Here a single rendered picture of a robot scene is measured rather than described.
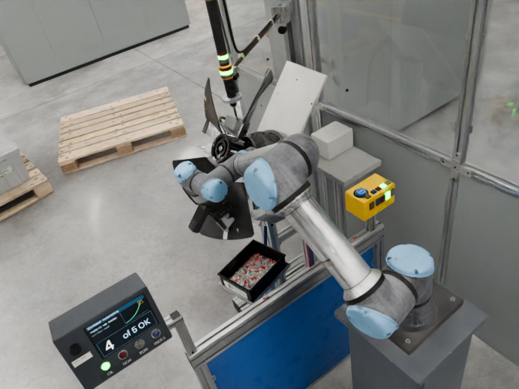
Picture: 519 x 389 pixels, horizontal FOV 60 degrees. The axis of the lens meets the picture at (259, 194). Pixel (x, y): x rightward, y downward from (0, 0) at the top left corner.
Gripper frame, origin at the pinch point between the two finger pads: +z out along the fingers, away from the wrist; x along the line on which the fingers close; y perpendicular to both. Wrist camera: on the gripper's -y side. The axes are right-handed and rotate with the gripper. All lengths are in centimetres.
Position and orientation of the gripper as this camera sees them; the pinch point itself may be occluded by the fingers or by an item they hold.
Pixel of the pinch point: (225, 230)
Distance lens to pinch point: 173.2
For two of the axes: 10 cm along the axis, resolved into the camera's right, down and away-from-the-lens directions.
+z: 3.9, 6.0, 7.0
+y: 7.2, -6.7, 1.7
